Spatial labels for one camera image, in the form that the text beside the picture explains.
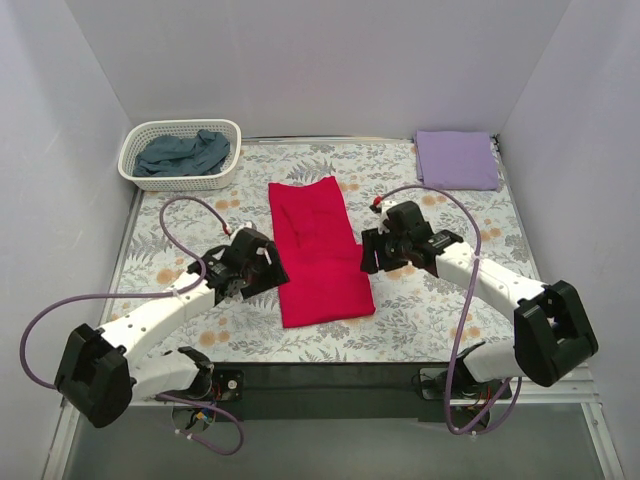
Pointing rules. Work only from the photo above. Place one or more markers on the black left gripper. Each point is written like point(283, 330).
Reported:
point(270, 267)

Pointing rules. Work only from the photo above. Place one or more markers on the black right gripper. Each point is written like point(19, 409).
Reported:
point(375, 251)

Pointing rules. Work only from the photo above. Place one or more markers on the red t shirt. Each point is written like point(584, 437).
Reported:
point(320, 255)

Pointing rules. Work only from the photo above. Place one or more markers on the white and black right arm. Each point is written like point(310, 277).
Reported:
point(552, 332)

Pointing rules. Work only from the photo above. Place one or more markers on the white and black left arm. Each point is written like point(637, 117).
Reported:
point(103, 370)

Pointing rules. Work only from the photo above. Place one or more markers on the floral patterned table cloth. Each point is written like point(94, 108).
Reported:
point(417, 318)

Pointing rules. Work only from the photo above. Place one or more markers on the folded purple t shirt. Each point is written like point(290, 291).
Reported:
point(450, 160)

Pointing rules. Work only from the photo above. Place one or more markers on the crumpled grey-blue t shirt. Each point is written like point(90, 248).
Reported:
point(171, 156)

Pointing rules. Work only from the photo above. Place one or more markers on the white perforated plastic basket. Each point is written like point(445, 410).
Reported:
point(140, 136)

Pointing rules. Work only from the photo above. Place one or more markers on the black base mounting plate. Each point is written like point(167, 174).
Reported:
point(303, 391)

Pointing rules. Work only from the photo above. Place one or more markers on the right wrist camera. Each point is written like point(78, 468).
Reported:
point(382, 208)

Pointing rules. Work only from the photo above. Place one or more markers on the aluminium frame rail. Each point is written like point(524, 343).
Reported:
point(576, 387)

